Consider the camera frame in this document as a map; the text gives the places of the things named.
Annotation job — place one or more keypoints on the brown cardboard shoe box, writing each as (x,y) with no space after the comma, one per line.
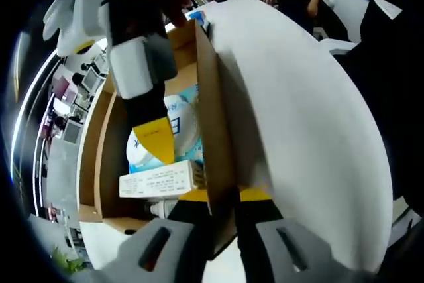
(215,114)

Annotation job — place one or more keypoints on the white desktop monitor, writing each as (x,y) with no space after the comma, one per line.
(72,131)
(90,77)

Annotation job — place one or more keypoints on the blue soft wet wipes pack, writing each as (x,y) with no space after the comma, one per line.
(185,137)

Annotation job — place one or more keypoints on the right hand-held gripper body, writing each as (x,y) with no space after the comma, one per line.
(86,11)

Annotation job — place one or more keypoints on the translucent white partition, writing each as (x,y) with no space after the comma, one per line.
(61,177)

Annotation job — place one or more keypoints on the white printed carton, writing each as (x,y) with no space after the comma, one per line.
(155,180)

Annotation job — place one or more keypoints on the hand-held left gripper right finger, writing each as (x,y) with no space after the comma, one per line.
(255,216)

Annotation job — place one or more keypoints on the white bottle with clear cap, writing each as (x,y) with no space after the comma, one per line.
(162,209)

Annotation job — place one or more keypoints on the person's black shirt torso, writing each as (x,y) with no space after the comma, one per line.
(391,97)

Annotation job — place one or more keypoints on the white paper tag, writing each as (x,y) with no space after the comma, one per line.
(387,6)

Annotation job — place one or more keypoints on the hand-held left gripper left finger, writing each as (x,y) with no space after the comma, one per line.
(189,226)

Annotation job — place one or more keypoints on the green plant in white pot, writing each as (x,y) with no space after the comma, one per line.
(71,261)

